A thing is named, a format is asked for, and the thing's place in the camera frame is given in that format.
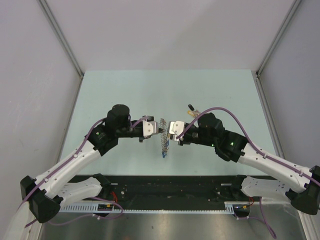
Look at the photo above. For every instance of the yellow tag key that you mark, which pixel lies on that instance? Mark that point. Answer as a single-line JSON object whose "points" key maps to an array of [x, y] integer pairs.
{"points": [[194, 114]]}

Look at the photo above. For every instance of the black tag key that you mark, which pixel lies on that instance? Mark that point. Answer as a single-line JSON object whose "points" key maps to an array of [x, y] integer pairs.
{"points": [[191, 107]]}

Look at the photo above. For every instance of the right aluminium frame post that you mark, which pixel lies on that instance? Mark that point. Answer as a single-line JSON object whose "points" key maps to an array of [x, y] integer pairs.
{"points": [[278, 36]]}

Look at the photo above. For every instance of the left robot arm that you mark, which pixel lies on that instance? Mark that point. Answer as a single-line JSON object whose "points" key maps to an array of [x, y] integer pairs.
{"points": [[44, 192]]}

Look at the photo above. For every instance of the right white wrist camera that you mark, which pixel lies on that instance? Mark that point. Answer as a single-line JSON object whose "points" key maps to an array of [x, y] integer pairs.
{"points": [[176, 128]]}

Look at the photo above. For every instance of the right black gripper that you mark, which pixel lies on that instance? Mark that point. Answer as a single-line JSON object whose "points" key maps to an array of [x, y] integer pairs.
{"points": [[183, 141]]}

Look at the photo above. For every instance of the slotted cable duct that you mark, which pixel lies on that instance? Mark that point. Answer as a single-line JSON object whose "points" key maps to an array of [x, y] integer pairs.
{"points": [[107, 208]]}

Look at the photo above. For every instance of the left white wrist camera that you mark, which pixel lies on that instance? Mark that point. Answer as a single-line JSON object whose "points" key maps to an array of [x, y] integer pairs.
{"points": [[149, 126]]}

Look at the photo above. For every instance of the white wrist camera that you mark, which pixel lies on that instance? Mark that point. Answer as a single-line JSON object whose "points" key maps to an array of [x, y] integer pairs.
{"points": [[176, 128], [149, 126]]}

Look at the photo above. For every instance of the left aluminium frame post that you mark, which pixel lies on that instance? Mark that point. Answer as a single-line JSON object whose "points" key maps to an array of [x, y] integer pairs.
{"points": [[56, 28]]}

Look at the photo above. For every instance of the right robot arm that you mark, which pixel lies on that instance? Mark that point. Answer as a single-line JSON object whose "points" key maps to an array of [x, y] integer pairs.
{"points": [[293, 183]]}

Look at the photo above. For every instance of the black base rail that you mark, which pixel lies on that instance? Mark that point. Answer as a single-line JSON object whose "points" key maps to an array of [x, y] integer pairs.
{"points": [[173, 193]]}

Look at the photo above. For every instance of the aluminium frame post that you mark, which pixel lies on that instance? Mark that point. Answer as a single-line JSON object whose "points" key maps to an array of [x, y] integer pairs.
{"points": [[56, 28], [278, 36]]}

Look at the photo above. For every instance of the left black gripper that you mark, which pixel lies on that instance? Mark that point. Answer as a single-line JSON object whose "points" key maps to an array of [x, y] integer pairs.
{"points": [[142, 138]]}

